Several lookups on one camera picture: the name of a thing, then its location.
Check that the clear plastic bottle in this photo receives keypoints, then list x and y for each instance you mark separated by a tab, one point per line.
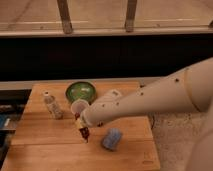
52	105

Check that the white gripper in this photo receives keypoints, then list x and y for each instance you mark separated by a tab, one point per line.
89	119

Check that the blue sponge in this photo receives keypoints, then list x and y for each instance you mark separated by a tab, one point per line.
111	139

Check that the green ceramic bowl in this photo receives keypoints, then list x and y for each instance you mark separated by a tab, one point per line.
81	90

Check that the red chili pepper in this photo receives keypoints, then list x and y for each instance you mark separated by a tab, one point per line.
84	132

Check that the left metal post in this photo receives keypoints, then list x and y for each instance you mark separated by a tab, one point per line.
65	16

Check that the clear plastic cup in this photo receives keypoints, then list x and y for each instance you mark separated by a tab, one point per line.
78	106

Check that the right metal post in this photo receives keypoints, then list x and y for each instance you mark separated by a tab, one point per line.
130	15

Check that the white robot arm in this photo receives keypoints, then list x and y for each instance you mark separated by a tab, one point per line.
188	90

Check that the metal post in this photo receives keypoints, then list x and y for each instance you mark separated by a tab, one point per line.
65	16
130	15

